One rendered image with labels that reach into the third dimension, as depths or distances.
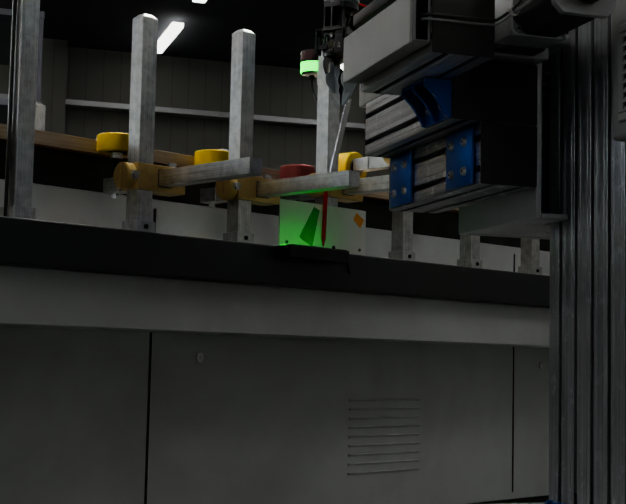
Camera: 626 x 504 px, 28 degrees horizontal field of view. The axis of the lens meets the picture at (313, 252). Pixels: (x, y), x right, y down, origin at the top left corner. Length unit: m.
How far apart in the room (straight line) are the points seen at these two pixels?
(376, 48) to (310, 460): 1.42
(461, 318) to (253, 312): 0.67
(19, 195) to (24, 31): 0.29
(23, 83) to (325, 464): 1.23
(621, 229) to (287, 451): 1.36
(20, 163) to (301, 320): 0.74
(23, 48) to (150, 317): 0.55
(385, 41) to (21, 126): 0.76
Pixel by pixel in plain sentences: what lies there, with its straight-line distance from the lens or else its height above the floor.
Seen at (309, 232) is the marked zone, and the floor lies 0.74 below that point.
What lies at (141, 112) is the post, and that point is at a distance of 2.39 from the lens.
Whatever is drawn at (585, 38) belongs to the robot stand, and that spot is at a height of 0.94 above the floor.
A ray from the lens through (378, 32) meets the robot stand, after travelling 1.76.
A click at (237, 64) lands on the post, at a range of 2.58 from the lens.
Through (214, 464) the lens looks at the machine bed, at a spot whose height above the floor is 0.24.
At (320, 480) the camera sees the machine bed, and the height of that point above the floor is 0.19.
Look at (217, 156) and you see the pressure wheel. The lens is 2.65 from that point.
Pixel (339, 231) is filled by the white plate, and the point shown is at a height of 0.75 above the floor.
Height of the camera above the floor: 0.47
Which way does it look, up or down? 5 degrees up
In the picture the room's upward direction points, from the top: 1 degrees clockwise
